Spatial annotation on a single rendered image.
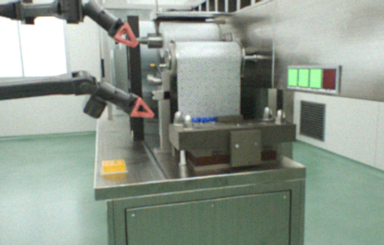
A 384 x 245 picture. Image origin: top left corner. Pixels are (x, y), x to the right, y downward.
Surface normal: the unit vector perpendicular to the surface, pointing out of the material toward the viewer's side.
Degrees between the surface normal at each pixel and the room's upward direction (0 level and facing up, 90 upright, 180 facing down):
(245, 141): 90
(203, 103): 90
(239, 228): 90
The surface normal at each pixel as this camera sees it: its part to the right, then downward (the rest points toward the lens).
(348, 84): -0.97, 0.06
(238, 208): 0.25, 0.16
